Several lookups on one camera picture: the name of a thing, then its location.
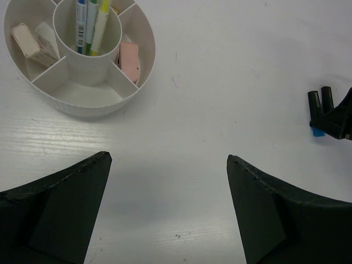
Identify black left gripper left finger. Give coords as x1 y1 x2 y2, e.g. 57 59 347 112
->
1 151 112 263

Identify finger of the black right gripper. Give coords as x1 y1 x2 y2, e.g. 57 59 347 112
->
310 90 351 139

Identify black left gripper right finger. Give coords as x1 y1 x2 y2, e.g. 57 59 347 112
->
227 155 351 263

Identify pink capped black highlighter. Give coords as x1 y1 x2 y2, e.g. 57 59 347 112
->
321 86 334 114

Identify blue capped black highlighter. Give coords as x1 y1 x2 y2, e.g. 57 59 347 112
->
307 91 325 138

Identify white staple box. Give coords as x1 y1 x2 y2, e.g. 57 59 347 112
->
29 22 60 68

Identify beige long eraser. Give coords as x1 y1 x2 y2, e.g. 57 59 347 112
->
10 23 41 58

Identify yellow clear pen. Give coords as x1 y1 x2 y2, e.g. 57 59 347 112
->
90 0 111 57

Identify blue clear pen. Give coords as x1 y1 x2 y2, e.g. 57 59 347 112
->
75 0 87 54

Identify green clear pen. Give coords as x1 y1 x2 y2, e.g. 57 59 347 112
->
85 0 99 56

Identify white round container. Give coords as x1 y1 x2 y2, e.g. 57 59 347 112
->
2 1 156 117

